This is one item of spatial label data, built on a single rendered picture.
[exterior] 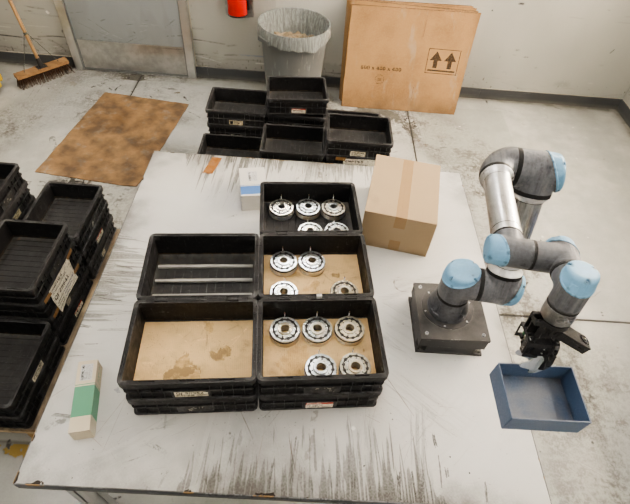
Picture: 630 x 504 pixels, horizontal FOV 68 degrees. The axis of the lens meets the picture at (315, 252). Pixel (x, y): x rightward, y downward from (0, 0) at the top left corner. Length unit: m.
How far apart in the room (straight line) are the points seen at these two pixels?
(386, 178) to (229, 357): 1.05
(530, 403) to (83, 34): 4.39
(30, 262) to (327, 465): 1.64
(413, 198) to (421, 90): 2.40
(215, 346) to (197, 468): 0.37
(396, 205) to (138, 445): 1.30
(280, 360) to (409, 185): 0.99
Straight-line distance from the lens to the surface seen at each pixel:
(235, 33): 4.46
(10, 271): 2.52
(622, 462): 2.83
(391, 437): 1.65
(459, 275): 1.64
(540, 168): 1.52
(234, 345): 1.61
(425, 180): 2.17
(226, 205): 2.23
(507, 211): 1.30
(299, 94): 3.44
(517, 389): 1.42
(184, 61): 4.64
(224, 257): 1.84
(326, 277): 1.78
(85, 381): 1.74
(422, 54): 4.30
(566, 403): 1.47
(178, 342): 1.64
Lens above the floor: 2.22
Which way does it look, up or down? 48 degrees down
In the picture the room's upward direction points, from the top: 6 degrees clockwise
